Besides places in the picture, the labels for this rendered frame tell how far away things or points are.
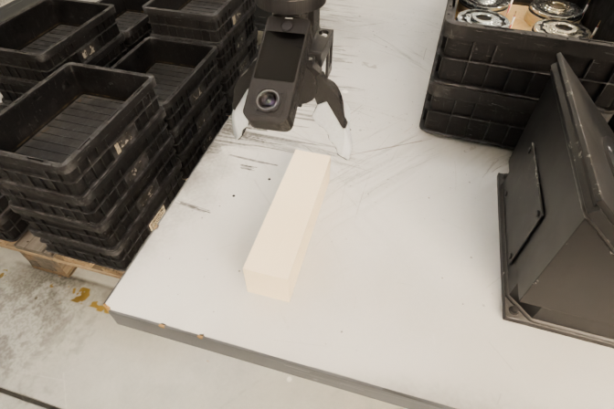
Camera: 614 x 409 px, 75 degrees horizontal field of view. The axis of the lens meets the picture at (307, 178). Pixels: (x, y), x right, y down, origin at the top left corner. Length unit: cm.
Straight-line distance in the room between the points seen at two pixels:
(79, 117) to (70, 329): 65
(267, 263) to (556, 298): 35
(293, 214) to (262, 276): 10
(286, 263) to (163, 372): 86
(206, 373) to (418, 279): 84
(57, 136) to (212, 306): 87
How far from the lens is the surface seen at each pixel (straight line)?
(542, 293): 57
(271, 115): 37
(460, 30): 72
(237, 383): 128
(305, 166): 65
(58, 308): 157
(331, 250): 62
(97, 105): 140
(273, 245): 55
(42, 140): 133
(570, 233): 49
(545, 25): 95
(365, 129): 82
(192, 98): 148
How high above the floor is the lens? 121
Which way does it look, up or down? 46 degrees down
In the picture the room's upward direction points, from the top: straight up
